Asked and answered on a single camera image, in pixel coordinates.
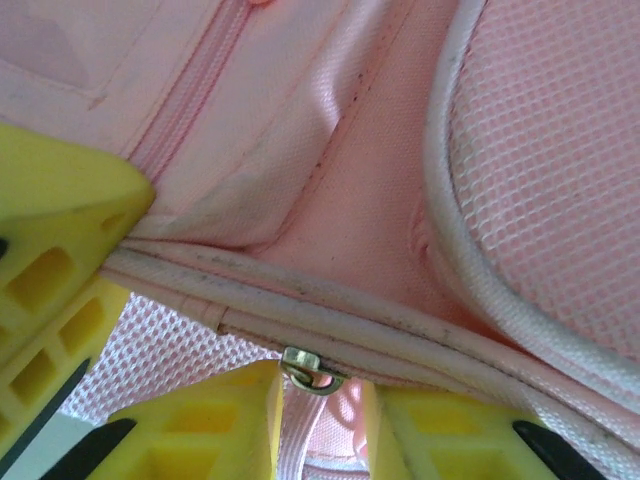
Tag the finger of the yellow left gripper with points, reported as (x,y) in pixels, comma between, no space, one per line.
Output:
(75,330)
(60,210)

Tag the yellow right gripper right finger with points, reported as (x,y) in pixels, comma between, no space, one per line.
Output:
(450,440)

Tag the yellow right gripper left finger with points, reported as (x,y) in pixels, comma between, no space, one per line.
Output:
(200,435)

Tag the pink student backpack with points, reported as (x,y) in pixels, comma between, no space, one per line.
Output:
(380,200)

